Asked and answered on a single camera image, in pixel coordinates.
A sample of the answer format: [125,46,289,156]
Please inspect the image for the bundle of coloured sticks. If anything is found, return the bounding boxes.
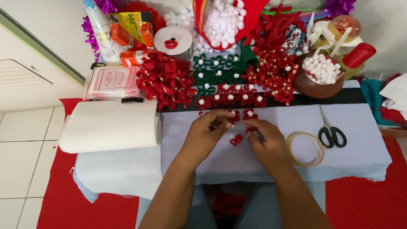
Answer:
[262,8,332,25]

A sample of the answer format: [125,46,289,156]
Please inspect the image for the patterned floral cloth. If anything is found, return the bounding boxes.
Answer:
[282,24,308,57]

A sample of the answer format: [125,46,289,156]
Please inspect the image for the red bag of white pompoms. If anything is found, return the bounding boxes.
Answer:
[192,0,271,51]

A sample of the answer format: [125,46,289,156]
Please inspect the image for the white party cone hat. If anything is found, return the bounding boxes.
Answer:
[83,0,124,65]

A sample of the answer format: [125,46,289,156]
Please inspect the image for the black felt strip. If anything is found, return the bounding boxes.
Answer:
[160,87,368,113]

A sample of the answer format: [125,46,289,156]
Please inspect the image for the person's left hand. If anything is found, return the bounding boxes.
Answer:
[188,110,236,157]

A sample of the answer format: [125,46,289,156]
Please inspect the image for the pile of red felt loops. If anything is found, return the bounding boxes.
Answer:
[136,50,198,112]

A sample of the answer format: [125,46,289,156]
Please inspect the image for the pile of taped red loops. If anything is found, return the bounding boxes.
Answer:
[241,48,300,106]

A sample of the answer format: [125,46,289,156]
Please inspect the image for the red cylinder spool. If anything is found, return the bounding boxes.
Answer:
[342,42,377,69]

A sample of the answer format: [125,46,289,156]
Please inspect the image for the folded green felt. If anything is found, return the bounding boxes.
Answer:
[239,38,259,74]

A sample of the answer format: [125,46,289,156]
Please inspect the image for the brown round bowl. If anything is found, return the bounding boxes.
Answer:
[292,52,346,99]

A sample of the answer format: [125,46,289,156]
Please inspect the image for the yellow glue card pack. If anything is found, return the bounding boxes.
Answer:
[107,11,154,43]

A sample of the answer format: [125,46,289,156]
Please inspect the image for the clear jar of tape bits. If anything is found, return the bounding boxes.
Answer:
[327,14,362,44]

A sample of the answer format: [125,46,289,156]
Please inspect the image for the cluster of green felt flowers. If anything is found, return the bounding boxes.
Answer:
[192,52,245,97]

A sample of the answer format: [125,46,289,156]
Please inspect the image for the orange glue box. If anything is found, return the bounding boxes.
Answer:
[140,22,156,49]
[120,49,149,67]
[110,23,134,50]

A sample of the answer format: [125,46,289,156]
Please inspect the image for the white pompoms in bowl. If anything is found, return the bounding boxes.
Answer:
[302,53,341,85]

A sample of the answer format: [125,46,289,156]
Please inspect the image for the red cloth heap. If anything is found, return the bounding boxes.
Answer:
[380,106,407,125]

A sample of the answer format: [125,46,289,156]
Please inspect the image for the clear plastic bag red print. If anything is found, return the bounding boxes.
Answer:
[84,66,144,101]

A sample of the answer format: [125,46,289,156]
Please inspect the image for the heap of loose white pompoms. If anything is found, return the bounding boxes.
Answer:
[163,8,238,55]

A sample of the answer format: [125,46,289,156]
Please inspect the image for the person's grey trousers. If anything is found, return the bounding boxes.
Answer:
[136,181,327,229]

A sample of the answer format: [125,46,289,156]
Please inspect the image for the white cloth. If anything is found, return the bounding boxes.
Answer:
[379,73,407,121]

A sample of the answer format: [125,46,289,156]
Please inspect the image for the cluster of red felt flowers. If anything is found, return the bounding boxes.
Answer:
[195,83,268,111]

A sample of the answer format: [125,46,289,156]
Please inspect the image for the white round reel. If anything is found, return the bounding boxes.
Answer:
[153,26,193,58]

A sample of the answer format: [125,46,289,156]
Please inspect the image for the purple tinsel garland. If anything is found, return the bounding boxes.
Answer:
[81,0,119,63]

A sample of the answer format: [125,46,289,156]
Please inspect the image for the purple tinsel tuft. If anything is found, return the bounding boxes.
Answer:
[324,0,357,18]

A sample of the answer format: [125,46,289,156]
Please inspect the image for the pale blue felt sheet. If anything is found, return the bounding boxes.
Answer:
[73,103,392,204]

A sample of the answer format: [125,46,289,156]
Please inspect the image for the green door frame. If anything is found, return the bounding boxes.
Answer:
[0,8,86,86]

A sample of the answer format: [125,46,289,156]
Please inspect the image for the clear tape roll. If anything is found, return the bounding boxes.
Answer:
[286,131,325,168]

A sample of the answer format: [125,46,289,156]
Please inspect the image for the white door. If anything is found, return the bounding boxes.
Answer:
[0,25,85,112]

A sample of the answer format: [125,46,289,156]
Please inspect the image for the red felt on lap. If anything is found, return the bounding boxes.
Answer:
[209,190,248,225]

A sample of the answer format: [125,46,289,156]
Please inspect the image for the heap of red felt strips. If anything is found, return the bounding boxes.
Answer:
[245,4,308,55]

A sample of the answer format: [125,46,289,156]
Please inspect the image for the white felt roll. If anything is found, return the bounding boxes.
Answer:
[58,100,163,154]

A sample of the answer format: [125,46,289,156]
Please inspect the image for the pile of white strips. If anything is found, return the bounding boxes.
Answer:
[306,12,364,58]

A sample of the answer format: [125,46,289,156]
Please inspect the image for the person's right hand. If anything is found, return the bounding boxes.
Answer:
[243,118,289,170]

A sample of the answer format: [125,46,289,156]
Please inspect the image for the teal cloth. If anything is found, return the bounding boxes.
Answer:
[360,78,395,126]

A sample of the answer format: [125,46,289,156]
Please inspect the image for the black handled scissors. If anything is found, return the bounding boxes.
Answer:
[318,105,348,149]

